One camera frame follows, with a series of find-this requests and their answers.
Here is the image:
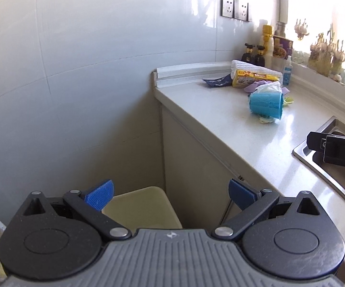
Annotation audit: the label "blue plastic cup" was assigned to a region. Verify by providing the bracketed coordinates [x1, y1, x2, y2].
[249, 92, 284, 119]

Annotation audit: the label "white tissue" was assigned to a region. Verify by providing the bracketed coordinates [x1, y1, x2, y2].
[255, 81, 282, 93]

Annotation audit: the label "dark blue snack wrapper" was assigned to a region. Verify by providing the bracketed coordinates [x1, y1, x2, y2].
[202, 74, 232, 88]

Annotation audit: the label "yellow food box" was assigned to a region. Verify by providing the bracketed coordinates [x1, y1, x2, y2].
[232, 69, 279, 88]

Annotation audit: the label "white paper towel sheet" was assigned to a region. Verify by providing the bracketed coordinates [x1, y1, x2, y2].
[231, 60, 283, 82]

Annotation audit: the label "steel kitchen sink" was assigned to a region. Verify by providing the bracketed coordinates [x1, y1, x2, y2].
[293, 117, 345, 199]

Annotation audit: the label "beige plastic trash bin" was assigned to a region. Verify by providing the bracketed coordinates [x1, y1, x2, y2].
[102, 186, 182, 233]

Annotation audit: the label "beige cabinet door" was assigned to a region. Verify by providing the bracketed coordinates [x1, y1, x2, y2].
[161, 108, 240, 231]

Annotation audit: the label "dried flowers on sill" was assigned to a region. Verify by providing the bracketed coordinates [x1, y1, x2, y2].
[307, 22, 345, 82]

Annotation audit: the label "small blue spray bottle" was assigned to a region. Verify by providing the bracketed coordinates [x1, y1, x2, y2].
[282, 55, 293, 86]

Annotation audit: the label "purple noodle package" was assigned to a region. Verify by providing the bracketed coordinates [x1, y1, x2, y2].
[273, 35, 293, 60]

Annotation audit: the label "dark sauce bottle right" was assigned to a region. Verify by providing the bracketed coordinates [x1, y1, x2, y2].
[254, 45, 265, 67]

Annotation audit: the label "dark sauce bottle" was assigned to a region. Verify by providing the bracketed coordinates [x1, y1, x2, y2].
[254, 45, 265, 67]
[241, 43, 255, 64]

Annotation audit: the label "hanging garlic bunch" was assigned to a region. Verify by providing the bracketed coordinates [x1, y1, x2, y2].
[295, 19, 309, 41]

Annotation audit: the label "white bottle yellow cap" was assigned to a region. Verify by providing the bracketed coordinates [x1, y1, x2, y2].
[260, 25, 274, 69]

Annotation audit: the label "metal flask bottle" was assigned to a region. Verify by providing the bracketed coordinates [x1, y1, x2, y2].
[274, 22, 286, 38]

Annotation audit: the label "dark sauce bottle left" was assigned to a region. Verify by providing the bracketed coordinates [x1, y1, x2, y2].
[241, 43, 255, 64]

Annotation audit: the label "right wall socket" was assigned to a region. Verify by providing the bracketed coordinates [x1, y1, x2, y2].
[234, 0, 252, 22]

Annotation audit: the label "wall socket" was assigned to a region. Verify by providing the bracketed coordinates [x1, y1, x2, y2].
[234, 0, 252, 22]
[221, 0, 234, 18]

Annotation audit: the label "left wall socket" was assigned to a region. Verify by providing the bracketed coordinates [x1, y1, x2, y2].
[221, 0, 234, 18]

